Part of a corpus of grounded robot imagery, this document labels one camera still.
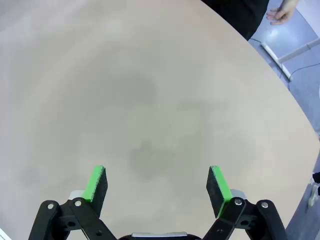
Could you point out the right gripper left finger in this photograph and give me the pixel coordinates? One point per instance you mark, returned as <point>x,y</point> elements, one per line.
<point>98,190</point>

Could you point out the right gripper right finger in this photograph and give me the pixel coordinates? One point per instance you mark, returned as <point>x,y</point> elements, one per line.
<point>217,195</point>

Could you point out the person's left forearm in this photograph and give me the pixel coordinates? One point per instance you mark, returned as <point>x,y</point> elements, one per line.
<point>290,2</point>

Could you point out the person's left hand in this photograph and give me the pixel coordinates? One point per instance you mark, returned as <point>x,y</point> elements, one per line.
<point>281,15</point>

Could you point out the white side table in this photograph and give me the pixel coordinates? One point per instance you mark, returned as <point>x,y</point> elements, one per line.
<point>272,53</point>

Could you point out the person in black t-shirt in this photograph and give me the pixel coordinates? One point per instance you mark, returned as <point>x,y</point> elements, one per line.
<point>237,12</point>

